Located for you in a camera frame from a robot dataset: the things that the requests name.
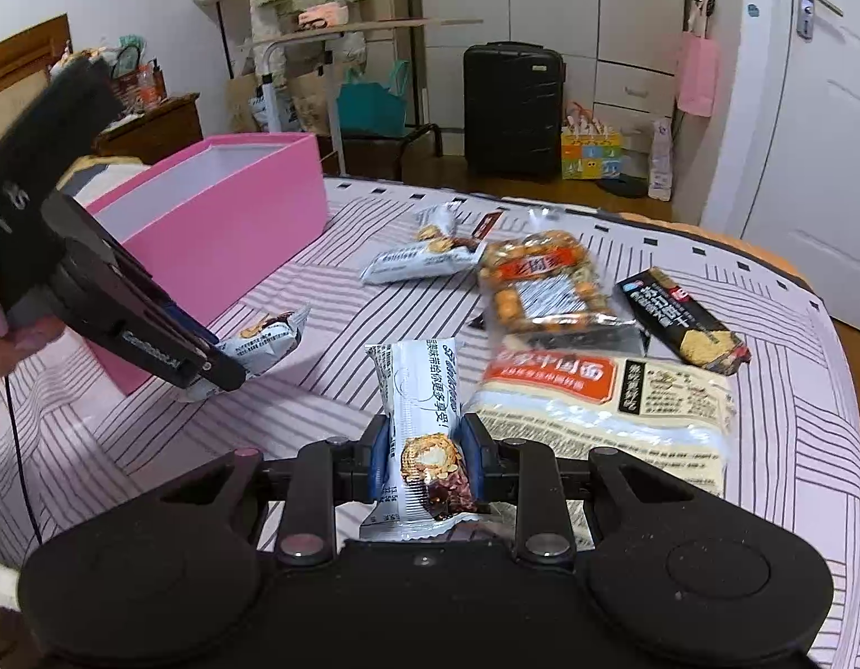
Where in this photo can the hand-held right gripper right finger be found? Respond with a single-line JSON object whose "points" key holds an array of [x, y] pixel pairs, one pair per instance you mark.
{"points": [[477, 460]]}

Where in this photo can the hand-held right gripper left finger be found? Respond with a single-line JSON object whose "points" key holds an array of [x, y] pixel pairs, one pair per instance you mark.
{"points": [[375, 460]]}

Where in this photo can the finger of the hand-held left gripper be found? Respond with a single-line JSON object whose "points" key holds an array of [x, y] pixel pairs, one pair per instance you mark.
{"points": [[179, 315], [221, 373]]}

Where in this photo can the white snack bar packet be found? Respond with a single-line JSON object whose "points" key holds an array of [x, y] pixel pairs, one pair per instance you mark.
{"points": [[402, 261], [416, 397], [263, 345], [440, 219]]}

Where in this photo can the pink cardboard box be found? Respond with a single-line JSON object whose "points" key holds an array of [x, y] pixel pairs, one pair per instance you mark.
{"points": [[235, 223]]}

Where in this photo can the cream noodle packet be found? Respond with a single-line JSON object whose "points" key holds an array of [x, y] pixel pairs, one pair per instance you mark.
{"points": [[611, 418]]}

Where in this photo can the clear bag of coated peanuts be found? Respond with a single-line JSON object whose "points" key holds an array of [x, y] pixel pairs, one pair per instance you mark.
{"points": [[541, 293]]}

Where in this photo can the black snack bar packet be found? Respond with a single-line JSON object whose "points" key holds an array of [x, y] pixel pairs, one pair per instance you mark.
{"points": [[681, 320]]}

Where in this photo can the person's left hand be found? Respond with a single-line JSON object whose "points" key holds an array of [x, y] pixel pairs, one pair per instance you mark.
{"points": [[25, 338]]}

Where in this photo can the cream grey blanket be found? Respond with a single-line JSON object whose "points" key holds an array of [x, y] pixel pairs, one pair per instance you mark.
{"points": [[102, 171]]}

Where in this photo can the wooden headboard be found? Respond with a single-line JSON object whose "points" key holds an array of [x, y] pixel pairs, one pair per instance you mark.
{"points": [[22, 76]]}

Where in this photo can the dark red gift box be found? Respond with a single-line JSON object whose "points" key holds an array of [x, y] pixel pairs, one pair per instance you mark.
{"points": [[125, 90]]}

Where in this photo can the wooden nightstand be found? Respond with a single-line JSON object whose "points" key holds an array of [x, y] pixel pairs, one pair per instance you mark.
{"points": [[151, 129]]}

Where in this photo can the orange bottle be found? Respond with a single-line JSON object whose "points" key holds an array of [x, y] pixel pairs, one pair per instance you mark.
{"points": [[150, 89]]}

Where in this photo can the mint green plush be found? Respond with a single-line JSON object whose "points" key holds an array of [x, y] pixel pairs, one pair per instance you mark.
{"points": [[129, 54]]}

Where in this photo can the white printed bag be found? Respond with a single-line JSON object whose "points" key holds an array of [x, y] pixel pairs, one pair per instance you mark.
{"points": [[276, 115]]}

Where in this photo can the large brown paper bag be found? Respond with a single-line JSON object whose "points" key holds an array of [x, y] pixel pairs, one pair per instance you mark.
{"points": [[310, 104]]}

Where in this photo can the teal bag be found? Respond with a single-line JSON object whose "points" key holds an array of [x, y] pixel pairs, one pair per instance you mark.
{"points": [[371, 108]]}

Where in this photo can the black round mat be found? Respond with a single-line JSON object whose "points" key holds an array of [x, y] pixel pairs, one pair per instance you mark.
{"points": [[622, 187]]}

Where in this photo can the striped bed sheet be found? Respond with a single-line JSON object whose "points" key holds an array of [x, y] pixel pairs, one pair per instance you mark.
{"points": [[785, 432]]}

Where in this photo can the colourful cardboard box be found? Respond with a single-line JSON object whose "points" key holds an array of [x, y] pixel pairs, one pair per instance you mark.
{"points": [[590, 153]]}

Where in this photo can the wooden top side table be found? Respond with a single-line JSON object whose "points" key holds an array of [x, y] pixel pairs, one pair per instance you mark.
{"points": [[374, 26]]}

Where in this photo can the black suitcase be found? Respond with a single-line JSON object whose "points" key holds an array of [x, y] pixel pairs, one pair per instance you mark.
{"points": [[513, 111]]}

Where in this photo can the white plastic bag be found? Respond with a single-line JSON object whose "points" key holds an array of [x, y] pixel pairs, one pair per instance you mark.
{"points": [[660, 160]]}

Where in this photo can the pink gift bag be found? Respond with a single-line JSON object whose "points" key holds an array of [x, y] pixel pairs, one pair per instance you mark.
{"points": [[698, 76]]}

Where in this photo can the white door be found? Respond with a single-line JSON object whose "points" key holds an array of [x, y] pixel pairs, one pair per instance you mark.
{"points": [[820, 174]]}

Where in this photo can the white wardrobe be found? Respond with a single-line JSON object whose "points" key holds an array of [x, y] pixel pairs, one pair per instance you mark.
{"points": [[611, 7]]}

